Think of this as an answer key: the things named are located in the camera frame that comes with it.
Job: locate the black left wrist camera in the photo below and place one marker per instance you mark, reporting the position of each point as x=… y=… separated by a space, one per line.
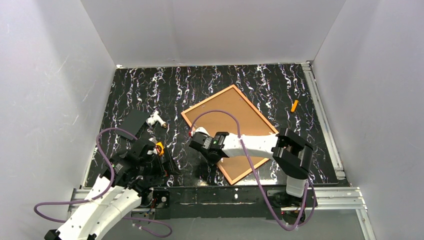
x=141 y=151

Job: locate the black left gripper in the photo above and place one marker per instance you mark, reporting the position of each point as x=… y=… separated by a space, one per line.
x=162 y=162

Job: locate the white plastic pipe fitting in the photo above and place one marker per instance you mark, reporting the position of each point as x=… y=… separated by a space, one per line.
x=156 y=118

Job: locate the yellow handled screwdriver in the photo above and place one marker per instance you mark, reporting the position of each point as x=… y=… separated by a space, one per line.
x=294 y=106

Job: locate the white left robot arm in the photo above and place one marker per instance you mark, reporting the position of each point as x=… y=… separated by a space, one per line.
x=126 y=185

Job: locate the black flat card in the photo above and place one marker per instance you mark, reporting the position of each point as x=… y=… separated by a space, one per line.
x=135 y=124

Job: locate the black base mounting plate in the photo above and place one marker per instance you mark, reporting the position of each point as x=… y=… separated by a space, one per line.
x=205 y=202

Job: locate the yellow tape measure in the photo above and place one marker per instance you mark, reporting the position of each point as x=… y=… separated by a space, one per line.
x=159 y=148

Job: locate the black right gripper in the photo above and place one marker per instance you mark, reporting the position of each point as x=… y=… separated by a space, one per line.
x=199 y=143

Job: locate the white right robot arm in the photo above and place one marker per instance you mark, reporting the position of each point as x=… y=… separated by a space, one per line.
x=290 y=151

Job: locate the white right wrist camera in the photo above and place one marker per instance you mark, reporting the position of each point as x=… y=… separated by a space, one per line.
x=198 y=130

